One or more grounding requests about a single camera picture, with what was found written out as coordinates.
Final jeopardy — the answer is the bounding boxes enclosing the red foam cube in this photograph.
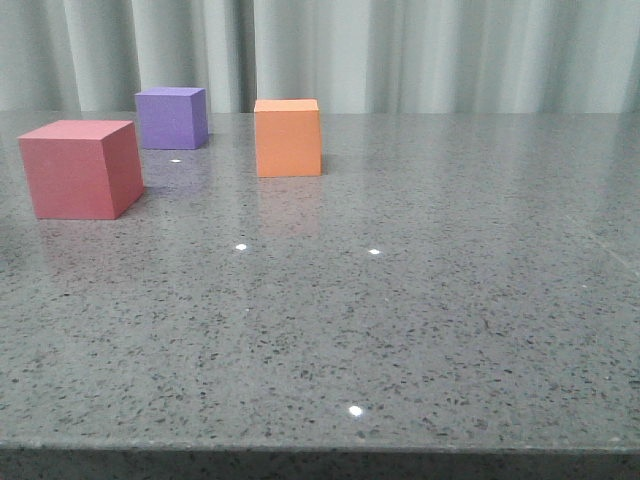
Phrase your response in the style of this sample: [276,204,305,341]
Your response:
[18,120,144,219]

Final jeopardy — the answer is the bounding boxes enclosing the pale green curtain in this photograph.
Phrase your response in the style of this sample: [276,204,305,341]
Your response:
[1,1,639,113]

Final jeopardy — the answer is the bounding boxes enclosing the orange foam cube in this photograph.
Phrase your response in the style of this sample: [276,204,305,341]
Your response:
[254,98,322,178]

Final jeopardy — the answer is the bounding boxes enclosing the purple foam cube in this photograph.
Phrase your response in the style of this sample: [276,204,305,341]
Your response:
[135,87,209,150]

